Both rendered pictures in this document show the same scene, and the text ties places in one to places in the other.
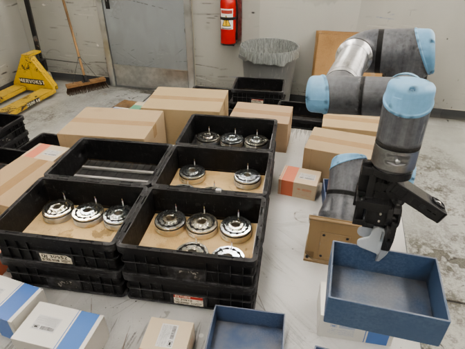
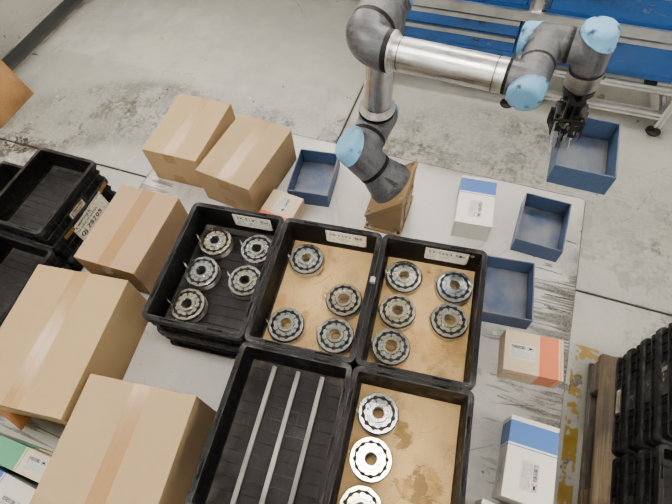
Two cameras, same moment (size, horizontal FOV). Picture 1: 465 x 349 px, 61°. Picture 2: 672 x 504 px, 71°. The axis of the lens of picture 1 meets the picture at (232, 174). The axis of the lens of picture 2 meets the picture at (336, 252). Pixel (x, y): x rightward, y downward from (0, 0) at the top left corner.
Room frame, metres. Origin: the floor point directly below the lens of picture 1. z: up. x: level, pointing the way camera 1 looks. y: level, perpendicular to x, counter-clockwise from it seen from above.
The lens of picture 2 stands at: (1.05, 0.64, 2.10)
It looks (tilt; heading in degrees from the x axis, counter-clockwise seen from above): 59 degrees down; 280
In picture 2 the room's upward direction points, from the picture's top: 6 degrees counter-clockwise
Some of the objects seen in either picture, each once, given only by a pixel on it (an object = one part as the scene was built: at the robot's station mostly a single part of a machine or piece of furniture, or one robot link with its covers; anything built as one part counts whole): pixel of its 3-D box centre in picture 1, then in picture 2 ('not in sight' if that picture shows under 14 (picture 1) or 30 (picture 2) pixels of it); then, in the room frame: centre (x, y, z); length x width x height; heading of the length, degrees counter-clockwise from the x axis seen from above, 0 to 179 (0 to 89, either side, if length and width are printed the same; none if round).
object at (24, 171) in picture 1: (22, 195); not in sight; (1.25, 0.83, 0.78); 0.30 x 0.22 x 0.16; 162
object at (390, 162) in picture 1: (394, 156); (584, 78); (0.60, -0.29, 1.34); 0.08 x 0.08 x 0.05
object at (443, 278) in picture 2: (227, 258); (454, 286); (0.83, 0.01, 0.86); 0.10 x 0.10 x 0.01
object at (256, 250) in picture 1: (196, 222); (424, 306); (0.92, 0.11, 0.92); 0.40 x 0.30 x 0.02; 81
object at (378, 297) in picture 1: (381, 289); (583, 152); (0.51, -0.28, 1.10); 0.20 x 0.15 x 0.07; 75
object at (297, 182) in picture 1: (299, 182); (279, 217); (1.40, -0.29, 0.74); 0.16 x 0.12 x 0.07; 70
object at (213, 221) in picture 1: (201, 222); (397, 310); (0.99, 0.10, 0.86); 0.10 x 0.10 x 0.01
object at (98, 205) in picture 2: not in sight; (94, 218); (2.32, -0.48, 0.41); 0.31 x 0.02 x 0.16; 75
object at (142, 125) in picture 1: (116, 140); (126, 471); (1.67, 0.56, 0.80); 0.40 x 0.30 x 0.20; 83
